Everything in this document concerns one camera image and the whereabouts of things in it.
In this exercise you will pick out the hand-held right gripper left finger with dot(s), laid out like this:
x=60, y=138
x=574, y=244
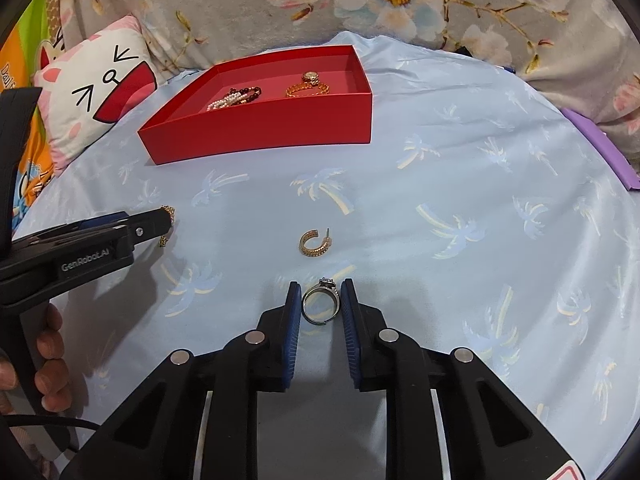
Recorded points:
x=291, y=330

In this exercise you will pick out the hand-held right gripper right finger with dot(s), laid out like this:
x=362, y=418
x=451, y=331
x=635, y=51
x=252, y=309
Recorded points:
x=350, y=330

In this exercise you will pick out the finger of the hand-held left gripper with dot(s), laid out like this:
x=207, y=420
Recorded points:
x=107, y=218
x=147, y=227

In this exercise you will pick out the red cardboard box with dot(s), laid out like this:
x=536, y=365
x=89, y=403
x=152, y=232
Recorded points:
x=260, y=135

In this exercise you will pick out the gold cuff bangle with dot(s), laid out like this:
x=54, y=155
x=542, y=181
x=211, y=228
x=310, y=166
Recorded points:
x=295, y=91

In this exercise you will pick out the gold wristwatch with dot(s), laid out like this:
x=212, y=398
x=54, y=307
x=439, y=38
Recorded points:
x=311, y=78

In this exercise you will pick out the person's left hand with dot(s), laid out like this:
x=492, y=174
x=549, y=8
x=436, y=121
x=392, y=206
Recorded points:
x=52, y=360

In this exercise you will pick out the gold hoop earring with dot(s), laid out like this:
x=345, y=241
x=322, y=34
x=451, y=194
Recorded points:
x=305, y=247

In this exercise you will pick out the cat face pillow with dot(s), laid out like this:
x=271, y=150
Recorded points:
x=90, y=95

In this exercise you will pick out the light blue palm print sheet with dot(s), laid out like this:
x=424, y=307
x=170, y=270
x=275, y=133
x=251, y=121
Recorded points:
x=450, y=235

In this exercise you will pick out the colourful cartoon blanket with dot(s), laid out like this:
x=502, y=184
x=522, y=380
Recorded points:
x=30, y=45

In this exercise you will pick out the purple flat object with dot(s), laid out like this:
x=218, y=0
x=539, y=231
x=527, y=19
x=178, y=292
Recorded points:
x=605, y=145

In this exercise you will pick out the grey floral blanket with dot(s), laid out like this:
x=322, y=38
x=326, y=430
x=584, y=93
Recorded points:
x=400, y=0

